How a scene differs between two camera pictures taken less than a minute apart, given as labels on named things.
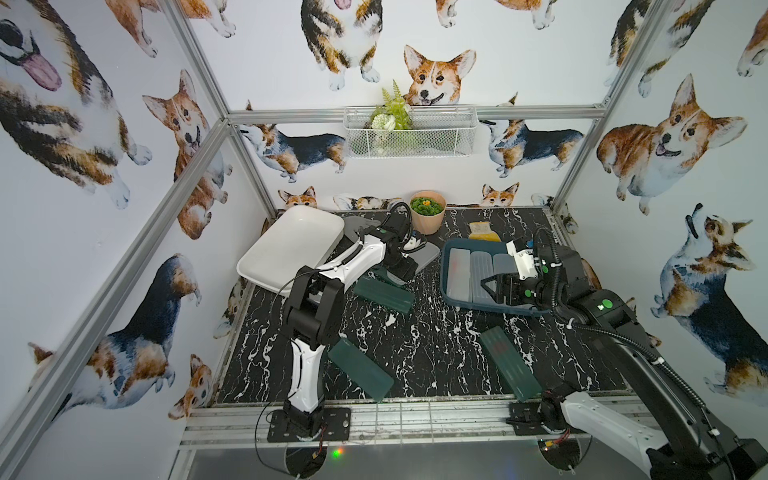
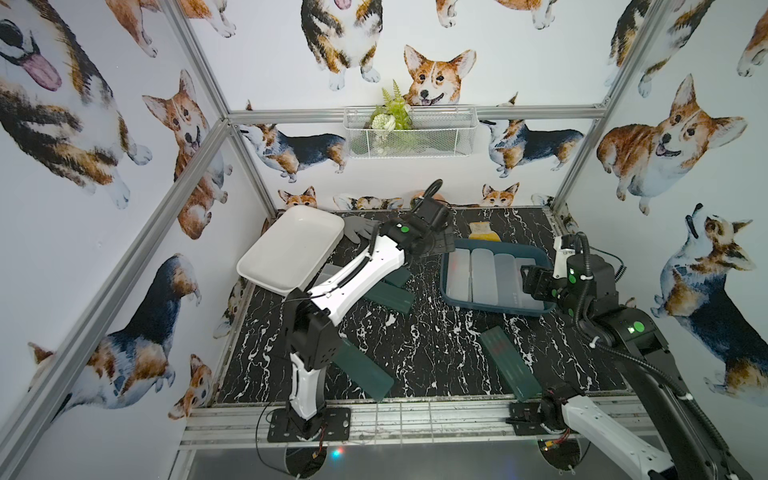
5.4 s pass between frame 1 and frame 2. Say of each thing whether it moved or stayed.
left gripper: moved
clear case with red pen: stayed
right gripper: moved
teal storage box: stayed
